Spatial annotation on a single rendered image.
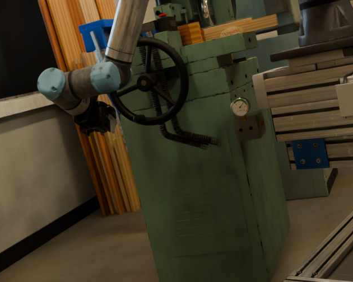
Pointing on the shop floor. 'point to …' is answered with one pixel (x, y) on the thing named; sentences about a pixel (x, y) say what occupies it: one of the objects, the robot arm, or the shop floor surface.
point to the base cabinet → (209, 194)
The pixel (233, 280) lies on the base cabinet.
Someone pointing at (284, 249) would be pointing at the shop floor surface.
